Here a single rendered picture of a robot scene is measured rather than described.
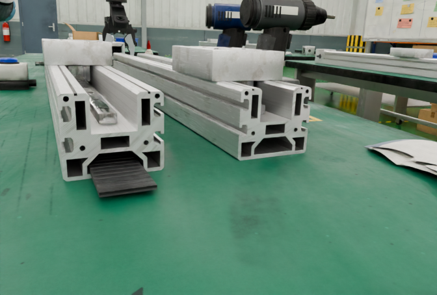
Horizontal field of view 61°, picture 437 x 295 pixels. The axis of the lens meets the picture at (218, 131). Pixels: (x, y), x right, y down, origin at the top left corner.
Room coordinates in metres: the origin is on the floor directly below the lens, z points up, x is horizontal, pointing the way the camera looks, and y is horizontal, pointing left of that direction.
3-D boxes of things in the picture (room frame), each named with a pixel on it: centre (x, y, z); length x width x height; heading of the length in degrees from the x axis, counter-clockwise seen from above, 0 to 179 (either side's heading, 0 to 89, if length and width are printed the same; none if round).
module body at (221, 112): (0.79, 0.11, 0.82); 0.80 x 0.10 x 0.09; 26
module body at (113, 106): (0.71, 0.28, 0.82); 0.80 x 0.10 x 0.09; 26
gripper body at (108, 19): (1.34, 0.37, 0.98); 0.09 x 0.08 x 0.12; 26
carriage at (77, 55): (0.71, 0.28, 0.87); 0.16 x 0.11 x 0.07; 26
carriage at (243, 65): (0.57, 0.00, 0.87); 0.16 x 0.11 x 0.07; 26
